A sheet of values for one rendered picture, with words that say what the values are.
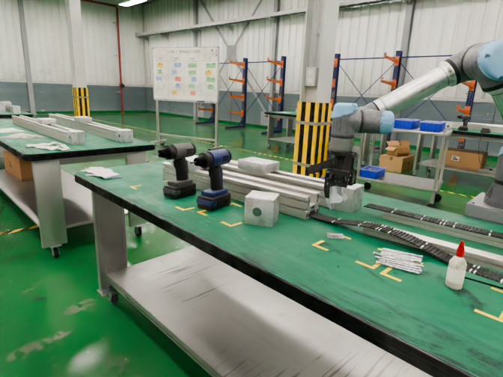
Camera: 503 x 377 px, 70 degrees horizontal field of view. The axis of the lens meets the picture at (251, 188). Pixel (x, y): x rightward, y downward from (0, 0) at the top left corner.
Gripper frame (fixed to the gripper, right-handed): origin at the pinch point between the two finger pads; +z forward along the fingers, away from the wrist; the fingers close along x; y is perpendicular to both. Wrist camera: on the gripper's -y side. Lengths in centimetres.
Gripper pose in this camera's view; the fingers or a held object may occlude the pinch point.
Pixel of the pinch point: (329, 205)
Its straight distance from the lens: 130.1
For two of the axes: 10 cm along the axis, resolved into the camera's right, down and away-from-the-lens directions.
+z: -0.4, 9.6, 2.7
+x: 6.3, -1.9, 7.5
